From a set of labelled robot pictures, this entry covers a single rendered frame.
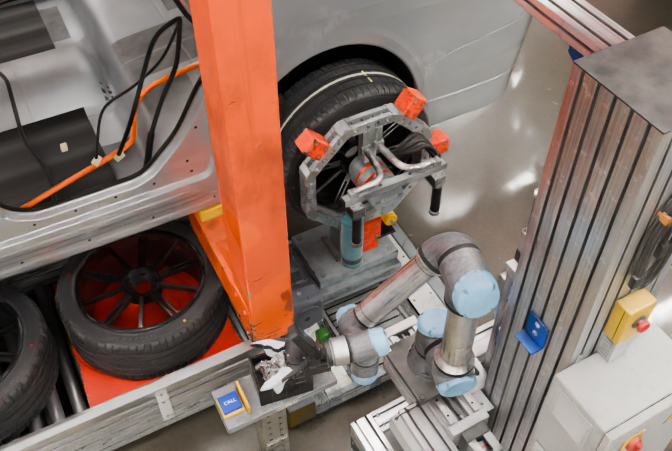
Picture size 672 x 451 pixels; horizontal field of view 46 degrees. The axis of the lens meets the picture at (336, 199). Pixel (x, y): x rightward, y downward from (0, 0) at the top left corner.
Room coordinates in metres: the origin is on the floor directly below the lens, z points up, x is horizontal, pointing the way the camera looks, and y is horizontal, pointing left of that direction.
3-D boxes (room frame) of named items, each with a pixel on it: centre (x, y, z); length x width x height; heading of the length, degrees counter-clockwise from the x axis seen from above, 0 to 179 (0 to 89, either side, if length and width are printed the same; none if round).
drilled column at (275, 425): (1.43, 0.25, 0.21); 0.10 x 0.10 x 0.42; 28
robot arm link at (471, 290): (1.19, -0.34, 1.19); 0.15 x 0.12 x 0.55; 15
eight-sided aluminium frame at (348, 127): (2.15, -0.12, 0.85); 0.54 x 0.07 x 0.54; 118
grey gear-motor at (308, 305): (2.00, 0.21, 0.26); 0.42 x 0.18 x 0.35; 28
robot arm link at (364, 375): (1.14, -0.07, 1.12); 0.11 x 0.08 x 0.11; 15
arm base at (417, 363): (1.32, -0.30, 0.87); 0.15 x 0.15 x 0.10
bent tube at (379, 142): (2.08, -0.26, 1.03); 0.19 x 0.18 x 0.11; 28
